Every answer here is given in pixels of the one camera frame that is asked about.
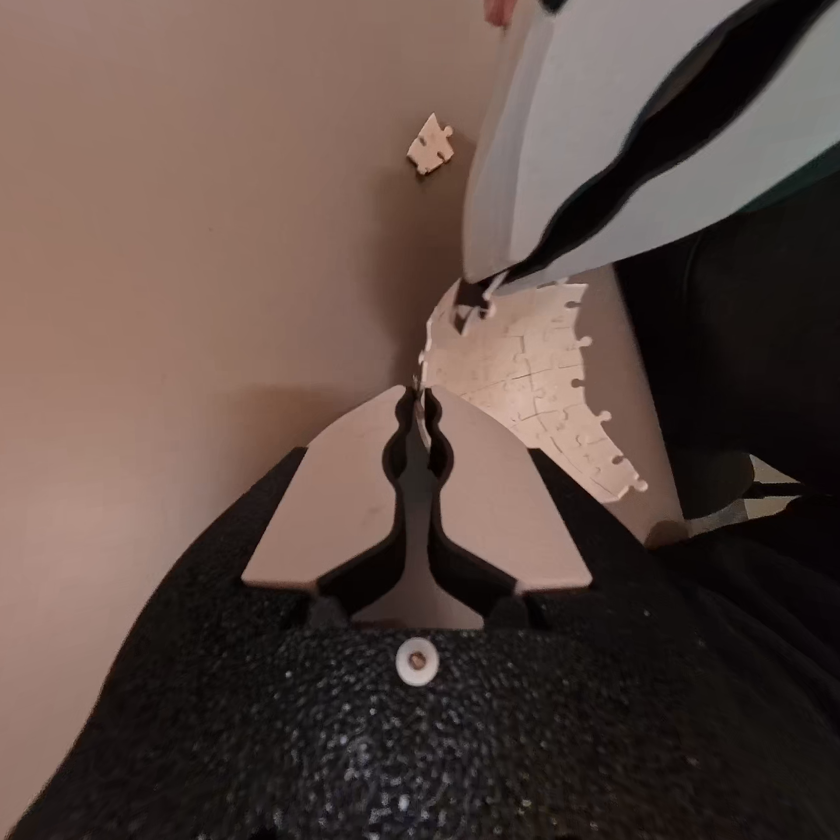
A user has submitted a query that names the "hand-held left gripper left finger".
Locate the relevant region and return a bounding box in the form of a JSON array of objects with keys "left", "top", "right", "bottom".
[{"left": 240, "top": 385, "right": 421, "bottom": 621}]

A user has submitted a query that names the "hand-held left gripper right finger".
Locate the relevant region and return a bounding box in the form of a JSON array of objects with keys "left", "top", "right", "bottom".
[{"left": 425, "top": 386, "right": 595, "bottom": 621}]

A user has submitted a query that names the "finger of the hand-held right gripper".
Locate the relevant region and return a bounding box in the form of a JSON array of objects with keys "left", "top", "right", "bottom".
[
  {"left": 502, "top": 0, "right": 840, "bottom": 290},
  {"left": 461, "top": 0, "right": 746, "bottom": 284}
]

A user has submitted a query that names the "partly built white puzzle ball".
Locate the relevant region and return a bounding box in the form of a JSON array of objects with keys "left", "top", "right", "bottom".
[{"left": 419, "top": 276, "right": 648, "bottom": 505}]

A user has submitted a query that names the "person's black clothing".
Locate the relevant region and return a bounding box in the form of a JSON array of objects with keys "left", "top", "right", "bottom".
[{"left": 617, "top": 190, "right": 840, "bottom": 723}]

